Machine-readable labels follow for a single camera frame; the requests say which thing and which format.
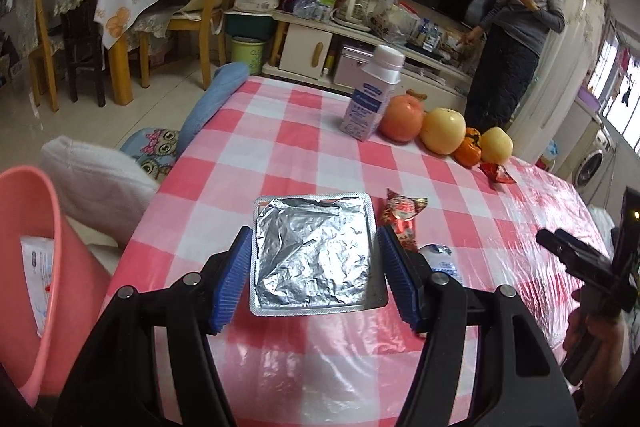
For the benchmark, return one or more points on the red apple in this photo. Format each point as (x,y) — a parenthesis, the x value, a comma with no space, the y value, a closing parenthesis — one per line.
(400,119)

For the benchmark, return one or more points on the orange persimmon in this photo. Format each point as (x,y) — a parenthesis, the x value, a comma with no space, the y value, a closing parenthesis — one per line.
(467,152)

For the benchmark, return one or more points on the white electric kettle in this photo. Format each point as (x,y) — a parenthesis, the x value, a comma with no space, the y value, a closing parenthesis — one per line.
(352,7)

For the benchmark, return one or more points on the small yellow apple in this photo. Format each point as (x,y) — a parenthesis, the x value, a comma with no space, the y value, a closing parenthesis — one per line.
(497,146)

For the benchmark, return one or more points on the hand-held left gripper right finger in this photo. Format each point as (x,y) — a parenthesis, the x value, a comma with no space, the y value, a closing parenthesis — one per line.
(400,277)

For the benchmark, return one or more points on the small red wrapper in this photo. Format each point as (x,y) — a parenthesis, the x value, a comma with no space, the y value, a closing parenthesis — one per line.
(497,172)

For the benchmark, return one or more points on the wooden chair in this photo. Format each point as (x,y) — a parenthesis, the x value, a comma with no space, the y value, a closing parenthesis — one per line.
(42,37)
(192,24)

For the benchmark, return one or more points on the white washing machine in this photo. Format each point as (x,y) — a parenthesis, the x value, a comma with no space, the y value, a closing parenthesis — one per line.
(590,162)

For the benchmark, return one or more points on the white plastic bag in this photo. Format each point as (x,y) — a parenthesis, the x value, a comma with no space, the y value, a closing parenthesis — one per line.
(602,227)

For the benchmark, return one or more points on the silver foil blister pack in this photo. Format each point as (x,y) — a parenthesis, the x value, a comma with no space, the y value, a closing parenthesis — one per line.
(315,257)

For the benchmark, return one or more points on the person's right hand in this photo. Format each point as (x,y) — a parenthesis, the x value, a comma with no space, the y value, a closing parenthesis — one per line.
(610,347)

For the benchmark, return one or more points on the pink checkered tablecloth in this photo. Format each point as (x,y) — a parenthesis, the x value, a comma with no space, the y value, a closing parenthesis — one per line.
(280,147)

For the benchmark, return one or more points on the window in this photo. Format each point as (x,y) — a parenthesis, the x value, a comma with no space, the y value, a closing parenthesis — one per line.
(620,82)

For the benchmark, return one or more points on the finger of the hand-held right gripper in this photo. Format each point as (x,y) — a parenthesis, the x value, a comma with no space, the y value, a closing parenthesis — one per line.
(575,257)

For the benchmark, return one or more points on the dark green tub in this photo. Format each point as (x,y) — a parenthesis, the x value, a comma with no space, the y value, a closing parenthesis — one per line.
(250,27)

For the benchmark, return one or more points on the white pillow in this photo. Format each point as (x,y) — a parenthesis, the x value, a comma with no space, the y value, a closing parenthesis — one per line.
(95,187)

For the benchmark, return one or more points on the red snack wrapper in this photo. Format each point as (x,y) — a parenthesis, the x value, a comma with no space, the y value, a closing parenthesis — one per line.
(400,217)

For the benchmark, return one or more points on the blue cushion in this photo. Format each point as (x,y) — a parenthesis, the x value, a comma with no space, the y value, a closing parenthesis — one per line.
(210,102)

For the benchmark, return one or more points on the white plastic bottle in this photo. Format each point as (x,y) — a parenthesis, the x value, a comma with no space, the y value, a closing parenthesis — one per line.
(367,107)

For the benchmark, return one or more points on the large yellow apple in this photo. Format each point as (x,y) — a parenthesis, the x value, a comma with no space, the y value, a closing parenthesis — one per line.
(442,132)

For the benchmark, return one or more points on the light green bin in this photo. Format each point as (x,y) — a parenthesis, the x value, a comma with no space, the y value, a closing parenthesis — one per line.
(250,57)

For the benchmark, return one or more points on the cream television cabinet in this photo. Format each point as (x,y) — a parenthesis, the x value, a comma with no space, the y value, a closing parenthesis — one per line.
(300,47)

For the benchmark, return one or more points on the pink plastic bucket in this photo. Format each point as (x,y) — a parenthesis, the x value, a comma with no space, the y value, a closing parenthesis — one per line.
(75,287)

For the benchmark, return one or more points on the silver metal box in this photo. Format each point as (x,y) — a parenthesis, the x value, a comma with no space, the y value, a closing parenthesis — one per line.
(350,67)

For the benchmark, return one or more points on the owl print cushion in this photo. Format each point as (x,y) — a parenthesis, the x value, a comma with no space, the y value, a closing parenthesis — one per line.
(155,152)

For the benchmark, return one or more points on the blue white plastic wrapper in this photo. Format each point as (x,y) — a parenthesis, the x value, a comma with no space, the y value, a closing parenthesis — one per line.
(440,264)

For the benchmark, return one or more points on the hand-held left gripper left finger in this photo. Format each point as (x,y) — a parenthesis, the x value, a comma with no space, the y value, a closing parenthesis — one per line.
(232,277)

